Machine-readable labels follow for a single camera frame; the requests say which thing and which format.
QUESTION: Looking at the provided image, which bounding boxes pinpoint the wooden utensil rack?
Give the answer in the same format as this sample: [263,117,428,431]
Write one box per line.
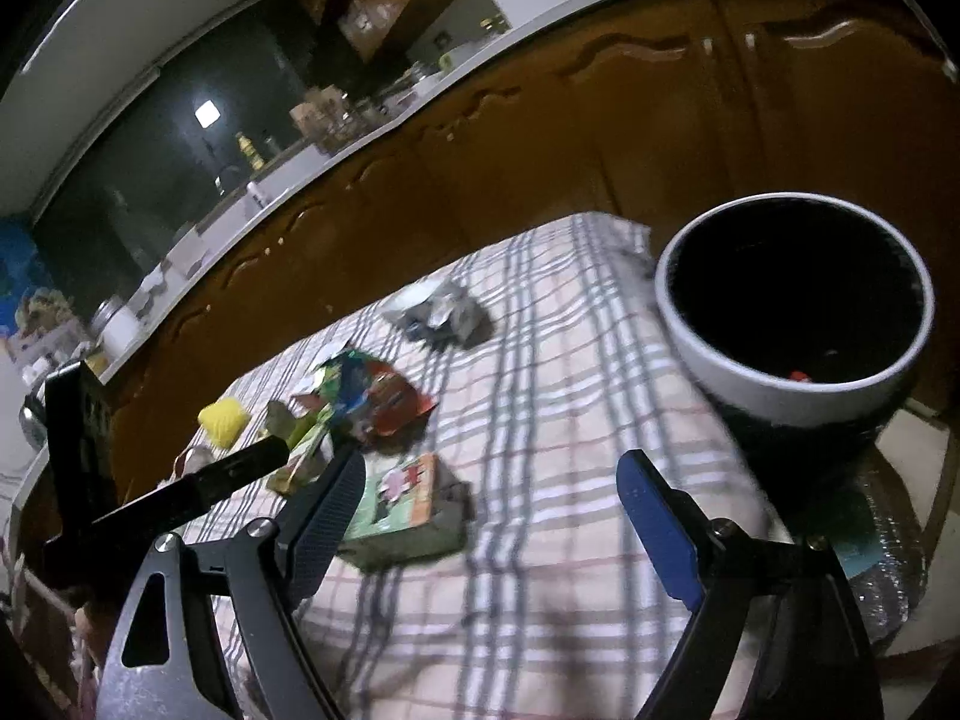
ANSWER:
[289,86,353,151]

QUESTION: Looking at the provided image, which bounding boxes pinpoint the blue green snack wrapper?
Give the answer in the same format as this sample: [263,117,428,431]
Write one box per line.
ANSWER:
[311,349,376,421]

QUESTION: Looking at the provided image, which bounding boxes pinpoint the yellow sponge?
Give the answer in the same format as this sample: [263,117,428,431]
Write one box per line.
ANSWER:
[197,400,248,452]

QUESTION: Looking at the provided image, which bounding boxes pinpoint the clear bubble wrap sheet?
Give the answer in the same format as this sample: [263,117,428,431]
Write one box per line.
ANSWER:
[825,457,927,638]

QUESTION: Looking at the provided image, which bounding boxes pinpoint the checked tablecloth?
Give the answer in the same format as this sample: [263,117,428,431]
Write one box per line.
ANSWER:
[161,211,796,720]

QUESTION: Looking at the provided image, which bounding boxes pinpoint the green box with red print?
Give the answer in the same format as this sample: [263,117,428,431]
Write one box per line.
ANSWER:
[337,454,470,569]

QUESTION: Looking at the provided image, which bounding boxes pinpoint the white kitchen countertop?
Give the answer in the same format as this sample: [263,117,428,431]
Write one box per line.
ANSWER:
[97,0,706,383]

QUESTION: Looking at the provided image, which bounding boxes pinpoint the blue printed poster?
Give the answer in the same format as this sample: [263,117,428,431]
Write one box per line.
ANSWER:
[0,217,83,361]

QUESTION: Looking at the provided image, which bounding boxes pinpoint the dark kitchen window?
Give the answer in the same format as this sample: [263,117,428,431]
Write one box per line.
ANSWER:
[30,15,316,301]

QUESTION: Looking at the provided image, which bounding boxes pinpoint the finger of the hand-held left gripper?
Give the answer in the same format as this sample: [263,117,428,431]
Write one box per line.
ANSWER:
[90,439,291,535]

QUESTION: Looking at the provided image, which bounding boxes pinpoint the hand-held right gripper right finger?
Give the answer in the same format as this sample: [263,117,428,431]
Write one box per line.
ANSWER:
[615,448,886,720]

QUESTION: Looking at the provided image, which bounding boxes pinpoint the white storage jar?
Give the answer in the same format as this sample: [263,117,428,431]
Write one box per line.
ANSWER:
[94,298,140,361]

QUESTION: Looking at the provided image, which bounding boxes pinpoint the green yellow wrapper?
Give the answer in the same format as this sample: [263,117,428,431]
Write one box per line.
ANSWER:
[264,401,335,496]

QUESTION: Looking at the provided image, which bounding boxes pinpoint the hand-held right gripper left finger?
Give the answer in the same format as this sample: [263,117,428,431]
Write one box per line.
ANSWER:
[96,450,368,720]

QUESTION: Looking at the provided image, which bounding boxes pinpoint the red snack wrapper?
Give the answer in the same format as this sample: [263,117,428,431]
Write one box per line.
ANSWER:
[352,360,438,440]

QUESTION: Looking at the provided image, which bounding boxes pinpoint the silver wrapper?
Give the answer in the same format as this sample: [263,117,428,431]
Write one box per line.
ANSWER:
[382,281,492,350]

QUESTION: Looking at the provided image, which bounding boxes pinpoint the teal booklet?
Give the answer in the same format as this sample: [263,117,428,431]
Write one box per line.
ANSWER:
[806,532,882,578]

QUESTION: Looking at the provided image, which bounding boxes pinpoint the black bin with white rim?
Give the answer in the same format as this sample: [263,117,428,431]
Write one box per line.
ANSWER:
[654,193,935,466]

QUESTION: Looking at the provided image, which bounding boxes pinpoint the brown wooden lower cabinets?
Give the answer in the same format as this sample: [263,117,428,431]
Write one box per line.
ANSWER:
[15,0,960,541]

